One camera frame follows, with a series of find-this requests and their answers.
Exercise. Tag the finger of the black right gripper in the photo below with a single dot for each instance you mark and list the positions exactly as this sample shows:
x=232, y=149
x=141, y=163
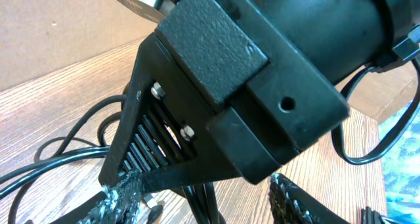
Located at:
x=162, y=128

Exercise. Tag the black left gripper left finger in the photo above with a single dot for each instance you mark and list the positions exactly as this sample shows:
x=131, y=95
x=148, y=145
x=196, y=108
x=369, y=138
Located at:
x=117, y=204

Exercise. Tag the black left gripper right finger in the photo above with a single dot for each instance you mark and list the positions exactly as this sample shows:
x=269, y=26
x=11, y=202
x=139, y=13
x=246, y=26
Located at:
x=291, y=204

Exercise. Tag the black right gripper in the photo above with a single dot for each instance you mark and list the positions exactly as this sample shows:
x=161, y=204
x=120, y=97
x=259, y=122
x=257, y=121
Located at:
x=271, y=102

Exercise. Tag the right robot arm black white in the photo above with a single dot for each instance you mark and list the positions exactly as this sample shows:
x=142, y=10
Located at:
x=339, y=36

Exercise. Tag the colourful cloth at wall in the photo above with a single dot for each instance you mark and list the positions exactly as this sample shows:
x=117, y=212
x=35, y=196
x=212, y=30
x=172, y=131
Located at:
x=401, y=175

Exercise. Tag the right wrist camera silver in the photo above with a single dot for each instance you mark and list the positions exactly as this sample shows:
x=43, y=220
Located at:
x=152, y=10

